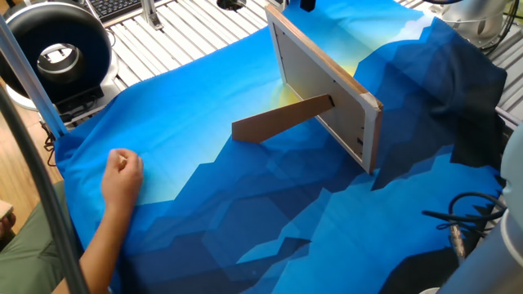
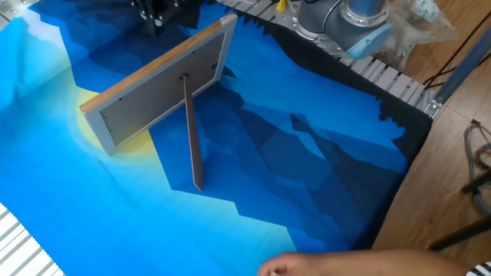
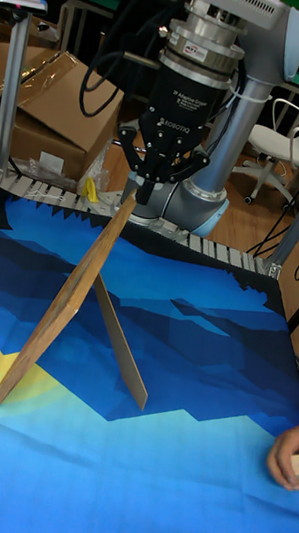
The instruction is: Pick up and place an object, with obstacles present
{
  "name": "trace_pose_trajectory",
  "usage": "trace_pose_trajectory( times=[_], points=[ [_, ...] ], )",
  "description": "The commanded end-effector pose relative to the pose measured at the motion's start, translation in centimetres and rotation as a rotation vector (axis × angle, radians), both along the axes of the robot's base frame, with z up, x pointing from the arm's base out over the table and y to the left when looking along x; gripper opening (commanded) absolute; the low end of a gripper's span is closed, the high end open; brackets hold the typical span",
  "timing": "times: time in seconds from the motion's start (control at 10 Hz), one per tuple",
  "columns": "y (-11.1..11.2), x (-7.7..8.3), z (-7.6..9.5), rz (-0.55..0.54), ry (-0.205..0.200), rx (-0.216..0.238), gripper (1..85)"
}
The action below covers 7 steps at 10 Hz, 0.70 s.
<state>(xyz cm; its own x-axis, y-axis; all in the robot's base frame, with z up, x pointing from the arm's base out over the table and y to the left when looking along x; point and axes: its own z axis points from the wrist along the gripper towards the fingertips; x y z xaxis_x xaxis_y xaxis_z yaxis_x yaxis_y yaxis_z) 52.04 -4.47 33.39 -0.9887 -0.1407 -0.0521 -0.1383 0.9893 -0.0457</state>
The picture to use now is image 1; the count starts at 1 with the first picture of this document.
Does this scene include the person's right forearm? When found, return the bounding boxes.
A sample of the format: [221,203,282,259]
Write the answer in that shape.
[50,202,138,294]

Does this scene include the black ring light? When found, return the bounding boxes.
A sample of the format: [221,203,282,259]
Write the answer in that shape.
[0,1,120,112]

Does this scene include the wooden picture frame with stand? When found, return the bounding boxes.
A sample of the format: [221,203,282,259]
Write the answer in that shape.
[231,3,385,176]

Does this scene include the person's left hand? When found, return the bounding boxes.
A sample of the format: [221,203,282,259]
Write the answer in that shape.
[0,212,18,239]

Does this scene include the aluminium corner bracket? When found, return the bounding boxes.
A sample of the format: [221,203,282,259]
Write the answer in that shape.
[140,0,165,31]

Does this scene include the grey aluminium frame beam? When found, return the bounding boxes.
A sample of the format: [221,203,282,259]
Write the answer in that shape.
[0,15,69,140]

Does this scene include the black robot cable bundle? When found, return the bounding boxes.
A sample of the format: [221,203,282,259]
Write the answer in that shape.
[420,191,509,265]

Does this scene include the green trousers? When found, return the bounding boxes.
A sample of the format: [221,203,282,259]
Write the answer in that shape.
[0,180,83,294]

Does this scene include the black keyboard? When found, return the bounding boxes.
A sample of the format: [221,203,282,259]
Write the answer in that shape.
[87,0,145,22]

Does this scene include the blue landscape print tablecloth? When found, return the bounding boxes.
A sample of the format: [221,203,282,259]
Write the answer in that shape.
[53,0,508,294]

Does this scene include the thick black hose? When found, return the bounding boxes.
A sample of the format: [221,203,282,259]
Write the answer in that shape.
[0,86,92,294]

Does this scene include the person's right hand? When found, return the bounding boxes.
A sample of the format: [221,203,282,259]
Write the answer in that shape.
[101,147,145,210]

